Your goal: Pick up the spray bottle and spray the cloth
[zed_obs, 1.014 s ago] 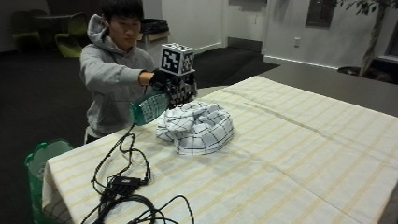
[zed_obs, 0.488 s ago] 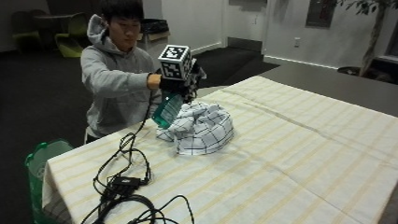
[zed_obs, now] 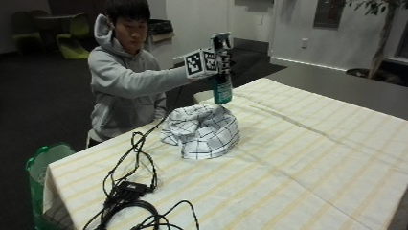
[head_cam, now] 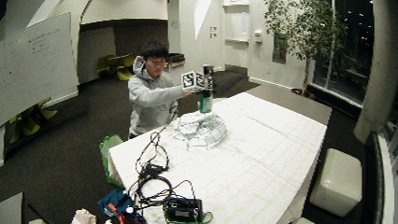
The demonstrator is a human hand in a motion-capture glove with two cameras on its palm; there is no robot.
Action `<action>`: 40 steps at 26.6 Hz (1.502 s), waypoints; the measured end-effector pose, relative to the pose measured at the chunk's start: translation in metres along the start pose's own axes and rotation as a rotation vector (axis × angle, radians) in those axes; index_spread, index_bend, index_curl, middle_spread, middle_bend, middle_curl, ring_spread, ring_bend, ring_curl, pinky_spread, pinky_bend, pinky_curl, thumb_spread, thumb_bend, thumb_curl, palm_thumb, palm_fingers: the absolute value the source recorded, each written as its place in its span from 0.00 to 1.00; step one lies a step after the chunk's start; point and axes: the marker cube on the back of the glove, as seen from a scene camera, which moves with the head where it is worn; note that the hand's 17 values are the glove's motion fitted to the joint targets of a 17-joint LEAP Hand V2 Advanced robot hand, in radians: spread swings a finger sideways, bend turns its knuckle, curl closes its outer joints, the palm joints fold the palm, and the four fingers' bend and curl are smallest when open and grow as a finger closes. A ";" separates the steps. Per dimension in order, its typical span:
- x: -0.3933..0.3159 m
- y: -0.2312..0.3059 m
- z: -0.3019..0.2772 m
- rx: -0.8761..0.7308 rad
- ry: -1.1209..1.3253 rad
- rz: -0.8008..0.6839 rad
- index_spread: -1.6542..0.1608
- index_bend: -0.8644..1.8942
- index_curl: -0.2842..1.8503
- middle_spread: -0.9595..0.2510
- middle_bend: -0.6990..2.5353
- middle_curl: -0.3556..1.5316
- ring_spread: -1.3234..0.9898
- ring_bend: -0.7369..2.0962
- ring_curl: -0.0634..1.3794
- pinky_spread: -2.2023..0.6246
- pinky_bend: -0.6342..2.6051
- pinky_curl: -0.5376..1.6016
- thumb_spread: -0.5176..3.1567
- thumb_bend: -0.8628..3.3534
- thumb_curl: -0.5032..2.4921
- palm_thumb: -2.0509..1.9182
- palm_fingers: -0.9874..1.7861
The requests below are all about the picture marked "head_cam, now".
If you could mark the green bottle with black cap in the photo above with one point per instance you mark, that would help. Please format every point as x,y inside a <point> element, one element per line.
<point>205,96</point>

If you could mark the white marker cube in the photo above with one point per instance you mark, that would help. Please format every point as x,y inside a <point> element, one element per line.
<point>191,80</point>

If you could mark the the person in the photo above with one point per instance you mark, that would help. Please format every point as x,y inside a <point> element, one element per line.
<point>149,93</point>

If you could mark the yellow-green lounge chair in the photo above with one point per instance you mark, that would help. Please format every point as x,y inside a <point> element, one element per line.
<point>125,70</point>
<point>104,66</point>

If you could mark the white tablecloth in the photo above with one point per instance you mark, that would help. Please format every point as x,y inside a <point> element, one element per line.
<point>231,161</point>

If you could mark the indoor tree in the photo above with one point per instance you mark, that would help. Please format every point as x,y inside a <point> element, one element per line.
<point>305,34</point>

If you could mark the green chair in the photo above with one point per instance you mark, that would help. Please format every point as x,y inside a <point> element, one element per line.
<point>108,155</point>

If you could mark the black electronic box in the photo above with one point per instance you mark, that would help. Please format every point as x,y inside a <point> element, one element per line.
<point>182,210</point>

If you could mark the white whiteboard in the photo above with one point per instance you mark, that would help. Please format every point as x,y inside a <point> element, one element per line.
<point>33,65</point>

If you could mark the blue bag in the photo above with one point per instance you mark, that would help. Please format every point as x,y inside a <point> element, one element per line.
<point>113,202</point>

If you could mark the white ottoman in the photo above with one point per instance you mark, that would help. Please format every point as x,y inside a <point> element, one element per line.
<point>337,182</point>

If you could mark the white crumpled paper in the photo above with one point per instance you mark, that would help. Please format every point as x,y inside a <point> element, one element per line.
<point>82,216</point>

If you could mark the dark wall picture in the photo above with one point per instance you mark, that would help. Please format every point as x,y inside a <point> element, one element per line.
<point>279,49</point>

